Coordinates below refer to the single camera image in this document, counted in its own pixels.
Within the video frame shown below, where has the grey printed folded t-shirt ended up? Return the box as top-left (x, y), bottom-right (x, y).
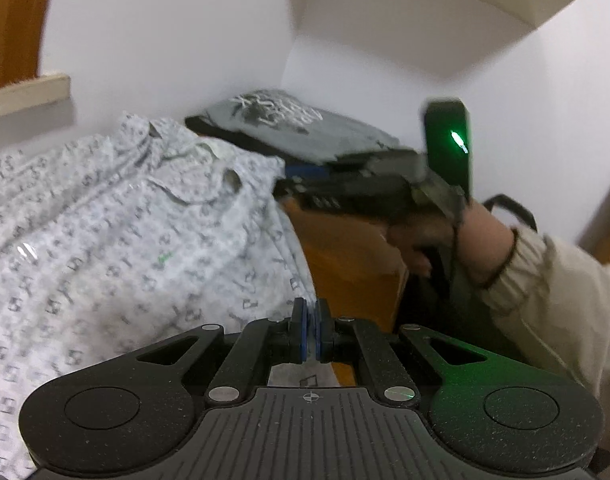
top-left (185, 89), bottom-right (401, 166)

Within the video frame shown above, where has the white patterned shirt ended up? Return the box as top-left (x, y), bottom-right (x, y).
top-left (0, 112), bottom-right (336, 476)

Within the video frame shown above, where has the beige window sill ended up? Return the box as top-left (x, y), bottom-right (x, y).
top-left (0, 74), bottom-right (72, 123)

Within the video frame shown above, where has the dark wrist bracelet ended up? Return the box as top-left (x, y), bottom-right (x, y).
top-left (477, 227), bottom-right (520, 291)

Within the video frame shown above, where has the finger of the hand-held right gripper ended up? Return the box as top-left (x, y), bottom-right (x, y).
top-left (284, 157), bottom-right (381, 183)
top-left (272, 177), bottom-right (401, 213)

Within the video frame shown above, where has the person's right forearm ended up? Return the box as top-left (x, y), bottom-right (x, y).
top-left (480, 230), bottom-right (610, 401)

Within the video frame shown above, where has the wooden window frame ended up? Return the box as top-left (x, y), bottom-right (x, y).
top-left (0, 0), bottom-right (61, 92)

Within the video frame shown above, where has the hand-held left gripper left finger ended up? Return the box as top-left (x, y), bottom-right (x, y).
top-left (138, 299), bottom-right (310, 406)

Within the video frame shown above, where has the white bookshelf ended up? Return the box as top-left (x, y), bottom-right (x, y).
top-left (282, 0), bottom-right (583, 86)

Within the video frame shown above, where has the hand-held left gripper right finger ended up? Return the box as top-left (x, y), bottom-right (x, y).
top-left (315, 299), bottom-right (488, 406)

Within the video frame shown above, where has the person's right hand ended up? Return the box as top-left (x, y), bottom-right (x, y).
top-left (385, 202), bottom-right (516, 288)

